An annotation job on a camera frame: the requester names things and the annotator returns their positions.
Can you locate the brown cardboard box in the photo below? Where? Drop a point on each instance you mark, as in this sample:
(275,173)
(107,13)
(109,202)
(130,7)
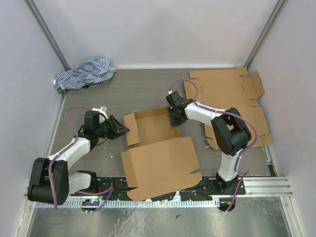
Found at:
(158,160)

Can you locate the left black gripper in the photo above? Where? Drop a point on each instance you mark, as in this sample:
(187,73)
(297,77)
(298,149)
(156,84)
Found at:
(117,129)

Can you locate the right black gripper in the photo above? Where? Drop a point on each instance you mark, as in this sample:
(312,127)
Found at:
(174,122)

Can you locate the stacked brown cardboard blanks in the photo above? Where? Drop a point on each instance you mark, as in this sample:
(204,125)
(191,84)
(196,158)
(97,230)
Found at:
(226,88)

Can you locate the aluminium frame rail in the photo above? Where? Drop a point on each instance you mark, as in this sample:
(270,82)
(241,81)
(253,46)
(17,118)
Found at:
(267,187)

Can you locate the blue striped crumpled cloth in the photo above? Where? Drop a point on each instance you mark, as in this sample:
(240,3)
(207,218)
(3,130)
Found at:
(93,73)

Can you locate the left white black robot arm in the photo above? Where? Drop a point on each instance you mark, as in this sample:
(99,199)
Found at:
(50,181)

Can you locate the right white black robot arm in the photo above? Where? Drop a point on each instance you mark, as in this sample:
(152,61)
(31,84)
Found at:
(231,133)

